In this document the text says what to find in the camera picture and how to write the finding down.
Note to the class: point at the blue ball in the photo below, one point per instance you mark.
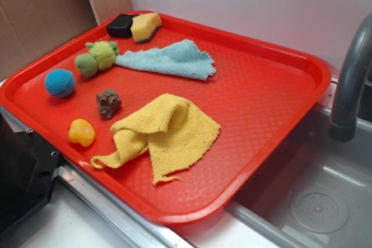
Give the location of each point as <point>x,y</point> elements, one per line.
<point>60,83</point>

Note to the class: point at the brown rock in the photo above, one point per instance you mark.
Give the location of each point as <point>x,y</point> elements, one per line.
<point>108,103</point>

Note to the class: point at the grey sink basin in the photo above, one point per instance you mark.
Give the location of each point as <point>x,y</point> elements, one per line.
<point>311,192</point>

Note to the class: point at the red plastic tray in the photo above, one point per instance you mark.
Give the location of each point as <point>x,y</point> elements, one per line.
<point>258,94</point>

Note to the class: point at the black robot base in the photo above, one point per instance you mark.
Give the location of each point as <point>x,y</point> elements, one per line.
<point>29,166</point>

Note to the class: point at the yellow sponge with dark base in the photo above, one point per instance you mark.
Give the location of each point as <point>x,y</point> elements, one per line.
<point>144,26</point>

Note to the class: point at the green plush toy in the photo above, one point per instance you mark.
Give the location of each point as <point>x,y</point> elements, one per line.
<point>100,56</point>

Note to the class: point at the yellow orange plastic toy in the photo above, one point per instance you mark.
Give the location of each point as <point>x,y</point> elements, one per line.
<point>81,132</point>

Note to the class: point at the light blue cloth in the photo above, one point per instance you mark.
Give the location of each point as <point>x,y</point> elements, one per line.
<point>182,59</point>

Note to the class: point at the grey faucet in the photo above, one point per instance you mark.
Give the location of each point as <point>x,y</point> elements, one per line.
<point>352,98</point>

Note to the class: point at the black block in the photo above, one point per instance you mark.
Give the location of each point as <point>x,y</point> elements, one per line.
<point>120,26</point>

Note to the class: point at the brown cardboard panel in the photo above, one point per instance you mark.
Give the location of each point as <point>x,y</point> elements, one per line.
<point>33,28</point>

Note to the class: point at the yellow cloth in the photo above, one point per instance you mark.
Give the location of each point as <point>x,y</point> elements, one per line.
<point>173,130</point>

